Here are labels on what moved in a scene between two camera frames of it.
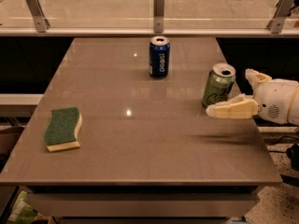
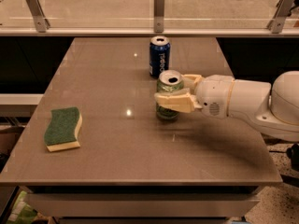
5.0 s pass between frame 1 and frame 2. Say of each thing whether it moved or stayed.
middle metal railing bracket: stayed
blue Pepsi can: stayed
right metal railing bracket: stayed
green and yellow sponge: stayed
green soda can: moved
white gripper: moved
